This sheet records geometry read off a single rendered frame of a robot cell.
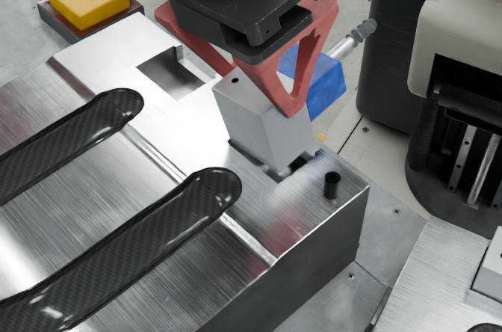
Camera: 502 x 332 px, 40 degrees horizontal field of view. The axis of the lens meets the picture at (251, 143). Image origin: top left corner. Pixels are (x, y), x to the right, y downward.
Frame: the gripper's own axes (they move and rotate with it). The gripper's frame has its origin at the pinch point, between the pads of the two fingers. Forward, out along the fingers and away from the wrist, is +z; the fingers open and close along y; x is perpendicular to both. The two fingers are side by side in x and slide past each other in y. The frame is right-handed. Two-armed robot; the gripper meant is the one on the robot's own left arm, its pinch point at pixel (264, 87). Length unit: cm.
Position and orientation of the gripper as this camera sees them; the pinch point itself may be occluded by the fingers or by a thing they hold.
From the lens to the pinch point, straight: 45.2
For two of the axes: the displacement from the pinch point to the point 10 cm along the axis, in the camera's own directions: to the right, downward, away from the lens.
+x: 7.1, -6.1, 3.6
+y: 6.7, 4.2, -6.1
